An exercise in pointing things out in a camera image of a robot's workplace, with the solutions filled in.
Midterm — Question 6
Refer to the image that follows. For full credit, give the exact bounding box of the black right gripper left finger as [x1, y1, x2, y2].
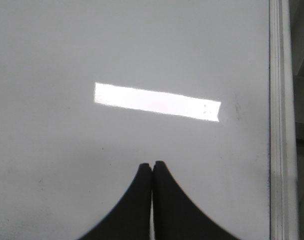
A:
[81, 163, 152, 240]

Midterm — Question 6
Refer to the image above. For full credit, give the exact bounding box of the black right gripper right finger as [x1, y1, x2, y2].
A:
[153, 161, 236, 240]

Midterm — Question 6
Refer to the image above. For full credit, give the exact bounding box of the white whiteboard with aluminium frame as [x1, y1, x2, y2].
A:
[0, 0, 299, 240]

